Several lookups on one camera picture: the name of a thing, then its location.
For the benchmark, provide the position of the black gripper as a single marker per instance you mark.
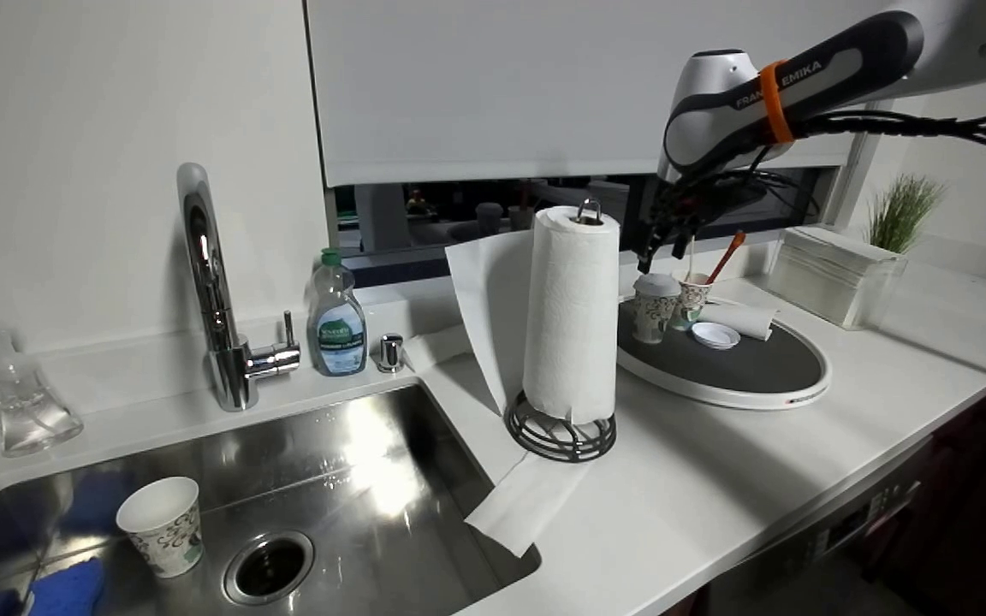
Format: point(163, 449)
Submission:
point(691, 207)

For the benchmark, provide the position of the white cup lid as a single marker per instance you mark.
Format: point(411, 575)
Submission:
point(658, 284)

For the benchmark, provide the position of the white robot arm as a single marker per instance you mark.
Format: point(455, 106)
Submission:
point(779, 90)

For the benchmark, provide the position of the clear cup with utensils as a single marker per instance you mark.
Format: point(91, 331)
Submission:
point(691, 307)

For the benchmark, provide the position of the grey lidded cup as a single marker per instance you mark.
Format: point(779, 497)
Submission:
point(653, 319)

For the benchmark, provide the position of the patterned paper cup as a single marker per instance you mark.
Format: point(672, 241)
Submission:
point(166, 526)

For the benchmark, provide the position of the small white dish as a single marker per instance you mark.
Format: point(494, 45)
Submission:
point(717, 335)

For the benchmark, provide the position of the folded white cloth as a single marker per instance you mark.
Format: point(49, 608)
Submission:
point(745, 317)

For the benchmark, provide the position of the white paper towel roll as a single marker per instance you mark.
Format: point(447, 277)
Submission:
point(566, 314)

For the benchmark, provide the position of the oval black white tray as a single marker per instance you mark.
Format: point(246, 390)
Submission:
point(761, 370)

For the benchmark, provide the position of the white rectangular box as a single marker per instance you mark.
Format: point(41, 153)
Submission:
point(828, 275)

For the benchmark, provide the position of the dark window pane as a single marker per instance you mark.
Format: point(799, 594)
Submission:
point(447, 222)

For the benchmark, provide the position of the small green plant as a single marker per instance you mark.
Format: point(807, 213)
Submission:
point(904, 217)

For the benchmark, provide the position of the white roller blind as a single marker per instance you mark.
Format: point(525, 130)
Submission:
point(494, 79)

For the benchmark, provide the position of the small chrome knob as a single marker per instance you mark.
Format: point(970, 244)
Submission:
point(388, 350)

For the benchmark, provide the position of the green dish soap bottle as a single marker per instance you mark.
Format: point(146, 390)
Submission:
point(338, 326)

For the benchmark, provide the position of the dark cabinet front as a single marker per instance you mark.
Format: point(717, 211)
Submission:
point(925, 516)

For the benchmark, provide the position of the stainless steel sink basin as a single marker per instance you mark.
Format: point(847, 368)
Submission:
point(402, 516)

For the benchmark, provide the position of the chrome kitchen faucet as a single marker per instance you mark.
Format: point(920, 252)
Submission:
point(212, 284)

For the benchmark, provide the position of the round sink drain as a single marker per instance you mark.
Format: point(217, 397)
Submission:
point(268, 567)

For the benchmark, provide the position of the blue sponge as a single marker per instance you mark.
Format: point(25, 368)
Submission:
point(65, 591)

